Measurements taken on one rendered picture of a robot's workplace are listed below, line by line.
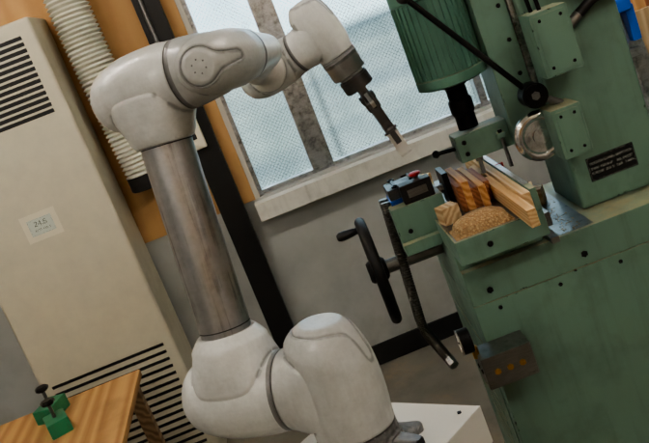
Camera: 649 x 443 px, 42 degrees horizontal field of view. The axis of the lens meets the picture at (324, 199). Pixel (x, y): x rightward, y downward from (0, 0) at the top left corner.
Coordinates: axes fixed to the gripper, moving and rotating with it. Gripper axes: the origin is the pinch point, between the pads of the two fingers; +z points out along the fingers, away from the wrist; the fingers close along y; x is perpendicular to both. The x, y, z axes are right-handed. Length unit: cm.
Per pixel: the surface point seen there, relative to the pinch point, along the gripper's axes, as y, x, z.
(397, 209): -3.6, 10.0, 12.9
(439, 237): -5.6, 5.5, 24.4
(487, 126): -0.8, -19.8, 9.6
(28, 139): 94, 102, -59
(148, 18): 117, 45, -69
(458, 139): -0.9, -12.2, 8.0
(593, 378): -19, -5, 71
